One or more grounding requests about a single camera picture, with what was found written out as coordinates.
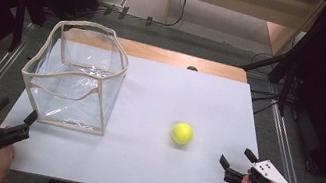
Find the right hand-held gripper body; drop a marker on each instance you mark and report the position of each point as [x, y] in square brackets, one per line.
[266, 174]

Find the yellow tennis ball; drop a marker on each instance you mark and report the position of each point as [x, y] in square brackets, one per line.
[182, 133]

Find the clear plastic box beige trim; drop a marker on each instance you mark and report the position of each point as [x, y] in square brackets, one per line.
[75, 79]

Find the white table mat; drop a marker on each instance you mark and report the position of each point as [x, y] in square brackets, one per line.
[155, 144]

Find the black tripod stand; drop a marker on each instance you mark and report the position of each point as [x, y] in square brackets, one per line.
[286, 69]

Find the light wooden shelf unit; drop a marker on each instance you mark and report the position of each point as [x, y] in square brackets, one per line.
[244, 4]

